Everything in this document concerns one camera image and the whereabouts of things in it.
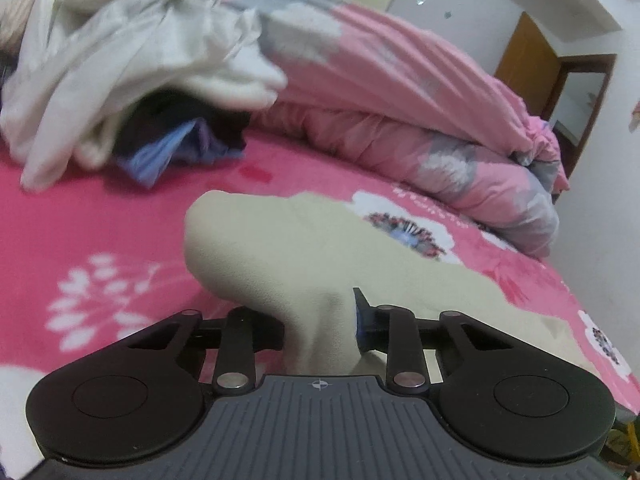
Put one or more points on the pink flower-print bed blanket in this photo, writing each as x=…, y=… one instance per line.
x=100, y=230

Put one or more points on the pile of white clothes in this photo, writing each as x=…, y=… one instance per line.
x=100, y=35

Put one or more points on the beige zip jacket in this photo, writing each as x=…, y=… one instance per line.
x=300, y=250

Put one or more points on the light blue garment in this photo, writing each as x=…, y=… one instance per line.
x=155, y=160

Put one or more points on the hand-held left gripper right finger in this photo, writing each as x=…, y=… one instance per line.
x=367, y=327

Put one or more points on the brown wooden door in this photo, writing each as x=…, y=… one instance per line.
x=525, y=65

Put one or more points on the pink floral quilt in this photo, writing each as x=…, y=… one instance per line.
x=400, y=100

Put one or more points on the black garment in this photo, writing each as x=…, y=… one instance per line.
x=160, y=115

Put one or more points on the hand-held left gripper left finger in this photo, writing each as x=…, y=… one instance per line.
x=265, y=335

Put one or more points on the torn wall sticker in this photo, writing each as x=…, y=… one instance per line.
x=635, y=117

